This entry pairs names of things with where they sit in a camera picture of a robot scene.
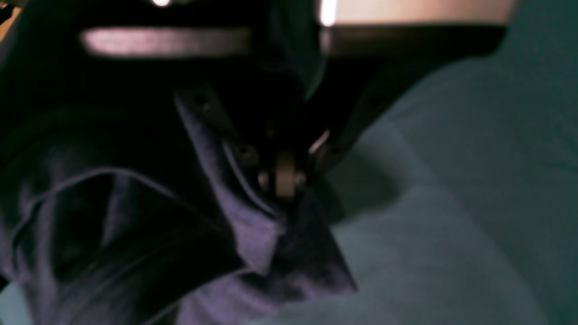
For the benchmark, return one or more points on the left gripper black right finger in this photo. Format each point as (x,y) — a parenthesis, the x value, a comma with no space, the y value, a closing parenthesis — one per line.
(373,51)

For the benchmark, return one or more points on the blue-grey heathered T-shirt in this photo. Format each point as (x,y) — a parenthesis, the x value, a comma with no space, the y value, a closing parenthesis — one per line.
(118,207)

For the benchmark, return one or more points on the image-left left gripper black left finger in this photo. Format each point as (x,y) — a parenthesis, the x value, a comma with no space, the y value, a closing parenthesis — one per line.
(227,60)

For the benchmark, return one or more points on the teal table cloth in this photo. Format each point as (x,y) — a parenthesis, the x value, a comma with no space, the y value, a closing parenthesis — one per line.
(458,205)

